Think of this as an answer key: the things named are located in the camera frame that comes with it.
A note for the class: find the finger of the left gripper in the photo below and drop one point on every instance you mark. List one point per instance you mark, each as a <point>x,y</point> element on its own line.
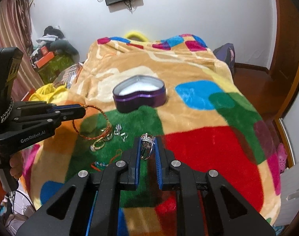
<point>67,114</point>
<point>68,107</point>

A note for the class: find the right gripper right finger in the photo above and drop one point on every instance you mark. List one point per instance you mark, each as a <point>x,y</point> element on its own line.
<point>166,177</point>

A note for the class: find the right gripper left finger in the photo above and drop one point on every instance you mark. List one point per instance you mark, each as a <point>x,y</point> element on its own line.
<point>129,179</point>

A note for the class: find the copper wire bangle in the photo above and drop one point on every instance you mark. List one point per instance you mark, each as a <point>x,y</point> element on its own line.
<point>95,126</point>

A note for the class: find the left hand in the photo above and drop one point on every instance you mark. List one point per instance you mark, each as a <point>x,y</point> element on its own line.
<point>16,164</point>

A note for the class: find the yellow cloth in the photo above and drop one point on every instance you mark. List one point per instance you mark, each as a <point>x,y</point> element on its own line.
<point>50,94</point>

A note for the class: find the patterned pillow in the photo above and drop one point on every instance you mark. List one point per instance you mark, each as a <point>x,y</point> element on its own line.
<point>67,76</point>

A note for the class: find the green box with clutter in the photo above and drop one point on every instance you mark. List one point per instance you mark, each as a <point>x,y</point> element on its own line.
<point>53,54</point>

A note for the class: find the colourful fleece blanket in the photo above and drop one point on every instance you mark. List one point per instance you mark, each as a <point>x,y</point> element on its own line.
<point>206,121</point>

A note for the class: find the purple heart tin box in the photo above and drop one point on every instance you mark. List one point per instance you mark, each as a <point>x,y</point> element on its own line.
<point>137,91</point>

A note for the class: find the striped curtain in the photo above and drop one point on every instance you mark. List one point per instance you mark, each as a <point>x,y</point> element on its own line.
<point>16,31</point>

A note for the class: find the yellow pillow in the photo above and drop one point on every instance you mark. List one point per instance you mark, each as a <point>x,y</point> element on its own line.
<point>136,36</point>

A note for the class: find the pink croc shoe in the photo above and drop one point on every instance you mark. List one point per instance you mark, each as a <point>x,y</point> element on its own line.
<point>282,157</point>

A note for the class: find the purple backpack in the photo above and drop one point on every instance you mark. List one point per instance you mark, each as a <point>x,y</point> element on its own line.
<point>226,53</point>

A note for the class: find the white cabinet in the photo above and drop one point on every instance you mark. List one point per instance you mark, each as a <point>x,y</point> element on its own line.
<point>289,196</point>

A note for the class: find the wooden door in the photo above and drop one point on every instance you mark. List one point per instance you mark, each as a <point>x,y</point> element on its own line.
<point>285,61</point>

